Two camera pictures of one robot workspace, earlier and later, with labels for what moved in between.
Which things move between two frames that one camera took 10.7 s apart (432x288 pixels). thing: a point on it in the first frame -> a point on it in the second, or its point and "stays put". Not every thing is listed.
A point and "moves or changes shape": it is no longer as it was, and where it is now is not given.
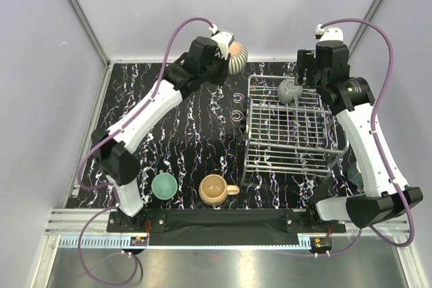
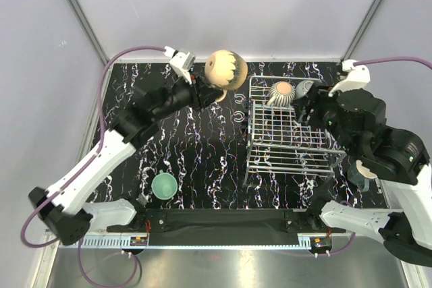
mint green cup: [164, 185] stays put
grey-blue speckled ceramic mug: [288, 92] moves or changes shape
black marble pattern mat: [265, 139] stays put
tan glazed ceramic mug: [213, 190] -> [225, 70]
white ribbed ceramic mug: [238, 53] -> [282, 94]
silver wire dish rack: [290, 129] stays put
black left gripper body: [215, 73] -> [196, 94]
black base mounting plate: [222, 227] stays put
